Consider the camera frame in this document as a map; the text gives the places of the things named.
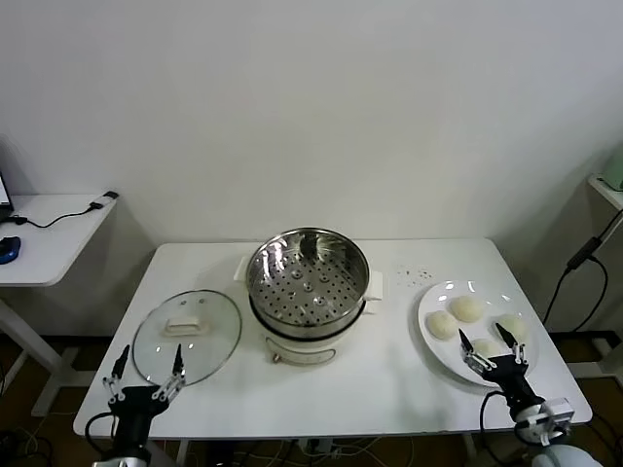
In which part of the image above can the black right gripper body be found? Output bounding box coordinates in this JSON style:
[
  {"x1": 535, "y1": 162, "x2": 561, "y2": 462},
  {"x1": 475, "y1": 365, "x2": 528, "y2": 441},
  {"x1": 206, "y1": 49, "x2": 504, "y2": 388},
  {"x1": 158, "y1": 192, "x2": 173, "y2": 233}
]
[{"x1": 479, "y1": 354, "x2": 545, "y2": 413}]

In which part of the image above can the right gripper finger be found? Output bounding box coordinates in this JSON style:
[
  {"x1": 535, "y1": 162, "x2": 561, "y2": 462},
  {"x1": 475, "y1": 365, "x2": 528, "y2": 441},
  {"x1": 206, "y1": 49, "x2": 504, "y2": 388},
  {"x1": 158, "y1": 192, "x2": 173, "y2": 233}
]
[
  {"x1": 458, "y1": 329, "x2": 491, "y2": 375},
  {"x1": 495, "y1": 323, "x2": 530, "y2": 365}
]

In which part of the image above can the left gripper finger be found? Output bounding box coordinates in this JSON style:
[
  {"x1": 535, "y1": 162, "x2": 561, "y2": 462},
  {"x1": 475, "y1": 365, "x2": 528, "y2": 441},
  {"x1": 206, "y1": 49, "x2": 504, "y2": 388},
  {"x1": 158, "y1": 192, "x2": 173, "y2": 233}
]
[
  {"x1": 150, "y1": 343, "x2": 188, "y2": 401},
  {"x1": 102, "y1": 344, "x2": 131, "y2": 404}
]

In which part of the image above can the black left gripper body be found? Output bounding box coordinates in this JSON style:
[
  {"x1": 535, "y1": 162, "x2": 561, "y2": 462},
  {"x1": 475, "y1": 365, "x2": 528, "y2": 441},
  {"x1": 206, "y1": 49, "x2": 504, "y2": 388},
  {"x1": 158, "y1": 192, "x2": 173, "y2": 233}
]
[{"x1": 109, "y1": 386, "x2": 165, "y2": 452}]

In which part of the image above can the white steamed baozi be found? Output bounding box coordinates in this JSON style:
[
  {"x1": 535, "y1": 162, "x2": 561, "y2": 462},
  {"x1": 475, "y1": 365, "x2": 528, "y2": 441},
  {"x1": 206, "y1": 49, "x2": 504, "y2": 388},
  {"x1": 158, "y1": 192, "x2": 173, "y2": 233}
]
[
  {"x1": 470, "y1": 338, "x2": 502, "y2": 359},
  {"x1": 447, "y1": 295, "x2": 486, "y2": 323},
  {"x1": 494, "y1": 313, "x2": 530, "y2": 346},
  {"x1": 425, "y1": 310, "x2": 459, "y2": 341}
]

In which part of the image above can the glass lid with white handle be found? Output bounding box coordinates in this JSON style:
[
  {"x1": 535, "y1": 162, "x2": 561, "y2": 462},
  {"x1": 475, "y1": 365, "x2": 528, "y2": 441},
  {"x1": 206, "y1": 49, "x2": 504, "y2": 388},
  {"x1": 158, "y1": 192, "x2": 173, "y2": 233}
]
[{"x1": 131, "y1": 289, "x2": 243, "y2": 388}]

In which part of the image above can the perforated steel steamer basket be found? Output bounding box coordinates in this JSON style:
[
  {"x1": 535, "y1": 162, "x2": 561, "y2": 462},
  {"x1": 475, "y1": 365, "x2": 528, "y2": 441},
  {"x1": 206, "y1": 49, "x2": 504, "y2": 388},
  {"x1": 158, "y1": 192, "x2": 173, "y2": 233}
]
[{"x1": 245, "y1": 226, "x2": 370, "y2": 340}]

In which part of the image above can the white round plate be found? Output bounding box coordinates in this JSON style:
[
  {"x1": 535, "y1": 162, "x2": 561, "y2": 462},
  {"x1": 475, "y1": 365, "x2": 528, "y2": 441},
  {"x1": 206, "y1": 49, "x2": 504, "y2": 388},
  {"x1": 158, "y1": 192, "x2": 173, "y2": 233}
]
[{"x1": 417, "y1": 279, "x2": 541, "y2": 389}]

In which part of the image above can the white table leg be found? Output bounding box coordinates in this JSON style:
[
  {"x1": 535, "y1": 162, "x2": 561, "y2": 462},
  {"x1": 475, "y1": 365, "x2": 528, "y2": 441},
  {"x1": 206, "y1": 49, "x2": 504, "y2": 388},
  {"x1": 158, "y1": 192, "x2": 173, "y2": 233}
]
[
  {"x1": 459, "y1": 432, "x2": 488, "y2": 467},
  {"x1": 145, "y1": 437, "x2": 192, "y2": 467}
]

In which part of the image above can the white electric cooking pot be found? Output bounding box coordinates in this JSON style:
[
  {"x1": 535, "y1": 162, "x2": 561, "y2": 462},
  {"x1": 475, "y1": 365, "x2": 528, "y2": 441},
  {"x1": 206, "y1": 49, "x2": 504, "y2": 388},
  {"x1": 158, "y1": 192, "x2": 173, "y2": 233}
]
[{"x1": 233, "y1": 252, "x2": 385, "y2": 367}]

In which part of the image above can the white side table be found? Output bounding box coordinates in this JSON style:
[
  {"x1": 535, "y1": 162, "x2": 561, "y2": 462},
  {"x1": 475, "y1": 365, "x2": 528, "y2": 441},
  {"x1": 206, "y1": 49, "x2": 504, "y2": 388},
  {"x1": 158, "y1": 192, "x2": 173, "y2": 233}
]
[{"x1": 0, "y1": 193, "x2": 119, "y2": 418}]

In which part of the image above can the blue computer mouse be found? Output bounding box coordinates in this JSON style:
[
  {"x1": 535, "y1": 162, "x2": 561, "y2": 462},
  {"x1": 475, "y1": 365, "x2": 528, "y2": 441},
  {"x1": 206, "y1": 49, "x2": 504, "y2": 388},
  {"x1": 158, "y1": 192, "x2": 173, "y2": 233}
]
[{"x1": 0, "y1": 235, "x2": 23, "y2": 266}]

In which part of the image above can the white and black adapter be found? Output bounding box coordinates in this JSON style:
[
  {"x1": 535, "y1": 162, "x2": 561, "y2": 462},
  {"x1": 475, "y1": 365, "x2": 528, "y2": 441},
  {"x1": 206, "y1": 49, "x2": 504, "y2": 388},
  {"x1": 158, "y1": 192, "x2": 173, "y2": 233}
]
[{"x1": 87, "y1": 190, "x2": 120, "y2": 213}]

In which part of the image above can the white power strip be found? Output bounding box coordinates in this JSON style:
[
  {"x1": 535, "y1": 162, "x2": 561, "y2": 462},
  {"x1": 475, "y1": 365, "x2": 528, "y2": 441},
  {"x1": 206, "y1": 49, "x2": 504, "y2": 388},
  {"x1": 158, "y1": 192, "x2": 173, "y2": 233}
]
[{"x1": 297, "y1": 437, "x2": 345, "y2": 459}]

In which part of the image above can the white shelf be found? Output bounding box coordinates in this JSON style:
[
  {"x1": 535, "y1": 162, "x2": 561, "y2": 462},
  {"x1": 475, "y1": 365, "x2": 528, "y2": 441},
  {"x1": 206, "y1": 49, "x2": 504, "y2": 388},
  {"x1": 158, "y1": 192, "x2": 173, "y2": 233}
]
[{"x1": 586, "y1": 172, "x2": 623, "y2": 213}]

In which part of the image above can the black laptop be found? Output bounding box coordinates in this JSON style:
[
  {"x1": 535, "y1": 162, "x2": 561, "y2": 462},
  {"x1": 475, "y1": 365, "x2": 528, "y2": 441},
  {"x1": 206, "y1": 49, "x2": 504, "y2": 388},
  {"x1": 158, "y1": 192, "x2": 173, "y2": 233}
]
[{"x1": 0, "y1": 169, "x2": 15, "y2": 221}]

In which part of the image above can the pale green container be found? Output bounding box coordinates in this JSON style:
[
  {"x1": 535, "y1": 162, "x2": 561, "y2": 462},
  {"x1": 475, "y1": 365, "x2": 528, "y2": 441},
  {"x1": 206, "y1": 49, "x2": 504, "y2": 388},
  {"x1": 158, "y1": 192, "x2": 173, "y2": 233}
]
[{"x1": 602, "y1": 145, "x2": 623, "y2": 192}]

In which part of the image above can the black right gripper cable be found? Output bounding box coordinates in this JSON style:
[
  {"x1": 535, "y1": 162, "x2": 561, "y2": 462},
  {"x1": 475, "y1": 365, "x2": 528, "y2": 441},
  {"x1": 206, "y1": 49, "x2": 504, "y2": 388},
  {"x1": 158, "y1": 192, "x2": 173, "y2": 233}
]
[{"x1": 480, "y1": 391, "x2": 517, "y2": 456}]

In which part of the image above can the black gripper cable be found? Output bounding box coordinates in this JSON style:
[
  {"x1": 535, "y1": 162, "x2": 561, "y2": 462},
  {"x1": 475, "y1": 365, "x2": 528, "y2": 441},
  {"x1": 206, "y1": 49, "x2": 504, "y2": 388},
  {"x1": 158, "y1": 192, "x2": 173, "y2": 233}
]
[
  {"x1": 480, "y1": 391, "x2": 517, "y2": 456},
  {"x1": 85, "y1": 411, "x2": 116, "y2": 444}
]

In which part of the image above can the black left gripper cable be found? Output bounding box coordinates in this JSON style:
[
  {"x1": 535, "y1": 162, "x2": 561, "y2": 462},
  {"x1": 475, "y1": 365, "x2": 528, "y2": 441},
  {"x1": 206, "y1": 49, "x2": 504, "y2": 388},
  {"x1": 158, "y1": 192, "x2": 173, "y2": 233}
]
[{"x1": 85, "y1": 411, "x2": 116, "y2": 444}]

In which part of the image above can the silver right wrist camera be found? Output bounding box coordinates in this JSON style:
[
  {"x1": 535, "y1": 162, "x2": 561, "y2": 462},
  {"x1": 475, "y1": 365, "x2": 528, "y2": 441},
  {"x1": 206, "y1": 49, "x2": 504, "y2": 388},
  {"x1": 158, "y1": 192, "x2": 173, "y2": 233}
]
[{"x1": 542, "y1": 397, "x2": 575, "y2": 429}]

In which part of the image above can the black cable with inline adapter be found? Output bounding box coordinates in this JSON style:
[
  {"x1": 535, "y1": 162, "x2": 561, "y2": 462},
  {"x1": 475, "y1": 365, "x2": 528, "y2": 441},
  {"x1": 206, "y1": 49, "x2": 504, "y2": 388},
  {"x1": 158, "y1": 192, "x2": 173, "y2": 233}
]
[{"x1": 541, "y1": 207, "x2": 623, "y2": 332}]

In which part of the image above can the black thin desk cable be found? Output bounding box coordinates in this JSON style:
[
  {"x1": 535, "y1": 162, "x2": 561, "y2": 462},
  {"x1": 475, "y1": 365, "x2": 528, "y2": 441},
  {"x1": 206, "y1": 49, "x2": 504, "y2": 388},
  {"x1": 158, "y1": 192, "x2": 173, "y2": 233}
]
[{"x1": 0, "y1": 203, "x2": 98, "y2": 230}]

